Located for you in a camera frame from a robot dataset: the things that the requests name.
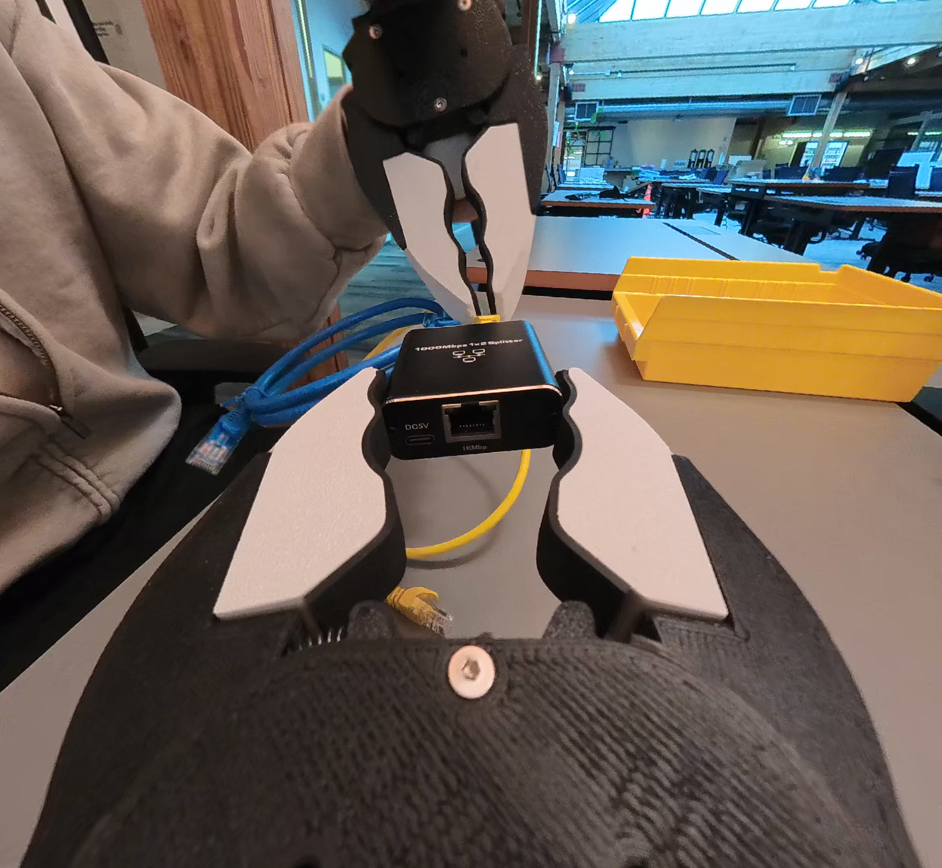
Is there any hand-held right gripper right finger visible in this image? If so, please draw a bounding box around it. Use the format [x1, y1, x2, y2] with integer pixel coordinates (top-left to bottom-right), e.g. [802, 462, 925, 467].
[535, 368, 730, 642]

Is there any blue ethernet cable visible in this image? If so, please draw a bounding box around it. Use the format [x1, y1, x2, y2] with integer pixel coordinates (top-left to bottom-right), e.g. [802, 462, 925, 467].
[185, 297, 461, 475]

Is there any white table with wood edge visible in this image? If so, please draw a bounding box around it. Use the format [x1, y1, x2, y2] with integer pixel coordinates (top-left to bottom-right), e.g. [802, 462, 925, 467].
[467, 216, 821, 292]

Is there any yellow ethernet cable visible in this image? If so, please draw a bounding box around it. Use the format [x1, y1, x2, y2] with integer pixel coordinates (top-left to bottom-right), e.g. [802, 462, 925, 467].
[361, 312, 532, 637]

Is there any black desk chair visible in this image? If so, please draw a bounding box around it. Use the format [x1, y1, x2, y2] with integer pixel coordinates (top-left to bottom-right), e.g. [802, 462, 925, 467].
[0, 338, 288, 688]

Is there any yellow plastic bin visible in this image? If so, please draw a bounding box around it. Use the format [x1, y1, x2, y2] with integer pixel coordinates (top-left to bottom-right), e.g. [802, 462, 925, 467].
[611, 256, 942, 404]

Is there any group of black office chairs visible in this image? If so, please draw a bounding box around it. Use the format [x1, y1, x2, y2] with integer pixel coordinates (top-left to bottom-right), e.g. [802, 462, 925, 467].
[655, 161, 942, 280]

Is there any group of wooden office desks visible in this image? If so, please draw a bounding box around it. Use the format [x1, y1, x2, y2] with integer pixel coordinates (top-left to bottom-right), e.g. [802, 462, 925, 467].
[541, 169, 942, 273]

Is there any person's grey zip hoodie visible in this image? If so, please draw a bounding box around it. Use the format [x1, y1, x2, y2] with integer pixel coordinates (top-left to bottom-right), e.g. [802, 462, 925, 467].
[0, 0, 185, 589]

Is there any person's left forearm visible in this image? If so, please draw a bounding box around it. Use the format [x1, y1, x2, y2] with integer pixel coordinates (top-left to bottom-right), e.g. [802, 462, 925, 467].
[110, 62, 391, 346]

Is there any black ethernet splitter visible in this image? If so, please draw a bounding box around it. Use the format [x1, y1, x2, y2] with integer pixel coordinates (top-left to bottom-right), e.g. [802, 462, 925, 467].
[380, 319, 564, 460]

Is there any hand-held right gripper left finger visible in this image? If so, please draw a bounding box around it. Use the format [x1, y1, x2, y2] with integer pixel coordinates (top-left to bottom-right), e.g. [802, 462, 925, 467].
[213, 368, 408, 622]

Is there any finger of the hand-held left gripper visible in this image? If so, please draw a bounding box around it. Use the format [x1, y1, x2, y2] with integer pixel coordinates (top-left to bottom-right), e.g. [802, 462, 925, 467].
[383, 150, 483, 319]
[465, 119, 538, 319]

